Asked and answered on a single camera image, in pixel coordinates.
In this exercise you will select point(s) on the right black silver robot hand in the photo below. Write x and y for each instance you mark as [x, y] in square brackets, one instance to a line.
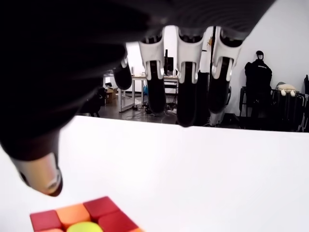
[72, 48]

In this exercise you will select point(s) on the multicoloured Rubik's cube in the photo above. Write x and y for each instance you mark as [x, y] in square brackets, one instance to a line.
[96, 212]

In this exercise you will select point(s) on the black office chair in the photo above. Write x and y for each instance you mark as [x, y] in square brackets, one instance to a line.
[94, 101]

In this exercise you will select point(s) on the brown cardboard box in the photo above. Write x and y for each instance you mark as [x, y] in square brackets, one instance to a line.
[111, 95]

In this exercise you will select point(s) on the black tall column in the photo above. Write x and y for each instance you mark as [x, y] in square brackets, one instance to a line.
[202, 101]

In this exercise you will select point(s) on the black tripod pole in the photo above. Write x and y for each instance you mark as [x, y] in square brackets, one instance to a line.
[213, 48]

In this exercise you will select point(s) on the beige plush toy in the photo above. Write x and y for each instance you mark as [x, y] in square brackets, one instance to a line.
[286, 88]

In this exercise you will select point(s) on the black chair row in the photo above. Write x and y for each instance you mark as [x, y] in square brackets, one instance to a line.
[287, 113]

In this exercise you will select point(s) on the white frame desk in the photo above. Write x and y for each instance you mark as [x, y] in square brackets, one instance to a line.
[138, 77]

